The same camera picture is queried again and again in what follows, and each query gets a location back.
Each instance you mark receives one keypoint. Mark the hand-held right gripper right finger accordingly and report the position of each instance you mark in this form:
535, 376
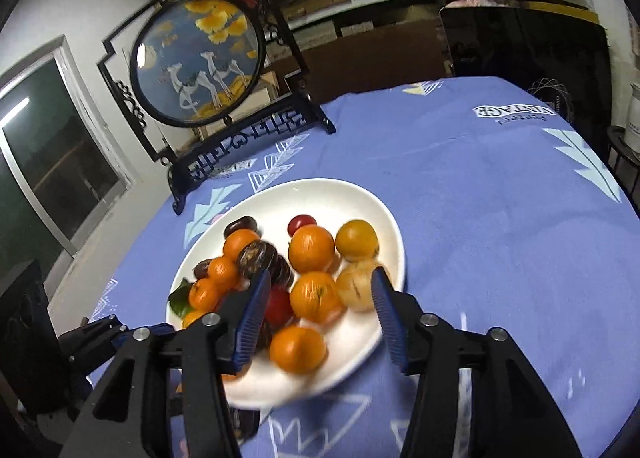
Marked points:
387, 318

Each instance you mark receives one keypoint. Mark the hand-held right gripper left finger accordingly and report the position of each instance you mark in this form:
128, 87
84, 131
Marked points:
252, 323

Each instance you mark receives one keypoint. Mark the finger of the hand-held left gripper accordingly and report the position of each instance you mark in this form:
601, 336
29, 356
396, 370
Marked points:
95, 338
150, 330

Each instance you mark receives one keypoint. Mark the dark brown passion fruit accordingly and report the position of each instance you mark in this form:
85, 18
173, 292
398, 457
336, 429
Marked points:
284, 270
240, 225
256, 257
246, 422
264, 335

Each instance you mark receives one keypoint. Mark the white round plate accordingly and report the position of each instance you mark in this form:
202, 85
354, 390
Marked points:
350, 338

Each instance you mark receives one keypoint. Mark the small orange mandarin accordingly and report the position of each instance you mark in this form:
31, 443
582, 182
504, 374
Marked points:
222, 272
192, 318
204, 294

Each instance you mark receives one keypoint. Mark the pale yellow round fruit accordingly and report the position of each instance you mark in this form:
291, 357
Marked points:
356, 285

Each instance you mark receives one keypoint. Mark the small dark brown fruit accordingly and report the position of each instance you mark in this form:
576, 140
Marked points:
201, 268

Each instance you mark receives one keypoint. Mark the yellowish orange mandarin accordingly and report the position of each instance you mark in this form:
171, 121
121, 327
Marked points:
356, 239

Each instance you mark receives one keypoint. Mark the small red plum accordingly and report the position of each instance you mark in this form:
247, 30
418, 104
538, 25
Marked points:
301, 224

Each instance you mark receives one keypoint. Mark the green leaf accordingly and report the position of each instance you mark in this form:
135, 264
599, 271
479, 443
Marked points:
179, 300

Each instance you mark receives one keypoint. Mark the blue printed tablecloth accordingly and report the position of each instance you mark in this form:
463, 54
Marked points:
500, 238

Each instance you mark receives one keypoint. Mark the brown cardboard sheet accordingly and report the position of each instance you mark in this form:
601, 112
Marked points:
375, 57

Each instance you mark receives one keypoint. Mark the round deer embroidery screen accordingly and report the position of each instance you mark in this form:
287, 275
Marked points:
200, 57

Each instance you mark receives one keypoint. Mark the black round stand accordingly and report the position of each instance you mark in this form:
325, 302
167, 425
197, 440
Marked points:
622, 152

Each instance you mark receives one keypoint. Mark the black flat panel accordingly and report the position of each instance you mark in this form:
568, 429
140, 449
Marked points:
525, 47

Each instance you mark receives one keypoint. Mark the pink cloth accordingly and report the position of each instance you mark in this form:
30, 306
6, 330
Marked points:
470, 1

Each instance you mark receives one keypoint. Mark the glass window white frame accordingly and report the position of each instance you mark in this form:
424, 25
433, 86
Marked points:
45, 152

